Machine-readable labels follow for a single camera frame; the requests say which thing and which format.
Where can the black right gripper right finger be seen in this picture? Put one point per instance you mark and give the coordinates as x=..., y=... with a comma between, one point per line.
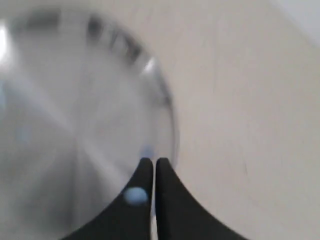
x=179, y=215

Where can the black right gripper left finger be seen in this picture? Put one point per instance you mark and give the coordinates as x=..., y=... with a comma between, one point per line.
x=122, y=220

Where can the round stainless steel plate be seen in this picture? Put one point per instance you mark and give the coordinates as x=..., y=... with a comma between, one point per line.
x=81, y=102

